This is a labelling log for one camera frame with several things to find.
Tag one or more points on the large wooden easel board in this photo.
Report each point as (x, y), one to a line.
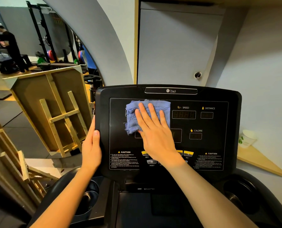
(29, 92)

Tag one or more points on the black exercise bike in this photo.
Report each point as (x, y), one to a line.
(92, 78)

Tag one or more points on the black flat bench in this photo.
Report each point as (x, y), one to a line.
(57, 65)

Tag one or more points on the person's left hand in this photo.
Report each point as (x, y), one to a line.
(92, 151)

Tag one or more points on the wooden easel frame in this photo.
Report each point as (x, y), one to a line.
(8, 159)

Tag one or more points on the blue cleaning cloth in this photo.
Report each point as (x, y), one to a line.
(131, 121)

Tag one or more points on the white paper cup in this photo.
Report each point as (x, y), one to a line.
(247, 140)

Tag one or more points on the person's left forearm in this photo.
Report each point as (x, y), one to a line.
(65, 201)

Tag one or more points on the blue weight plate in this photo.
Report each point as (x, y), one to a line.
(81, 57)

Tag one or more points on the red weight plate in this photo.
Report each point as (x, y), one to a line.
(51, 55)

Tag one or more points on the green weight plate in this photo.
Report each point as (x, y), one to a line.
(41, 60)

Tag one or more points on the wooden wall shelf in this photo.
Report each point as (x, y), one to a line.
(262, 1)

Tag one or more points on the black storage rack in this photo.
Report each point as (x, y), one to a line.
(6, 66)

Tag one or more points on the wooden corner shelf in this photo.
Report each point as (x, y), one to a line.
(257, 161)

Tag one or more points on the person's right hand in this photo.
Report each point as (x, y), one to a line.
(158, 144)

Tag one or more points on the black squat rack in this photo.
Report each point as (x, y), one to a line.
(37, 28)

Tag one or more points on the white cabinet door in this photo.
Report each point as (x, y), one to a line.
(179, 49)

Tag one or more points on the round metal cabinet lock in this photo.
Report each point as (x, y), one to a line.
(198, 75)

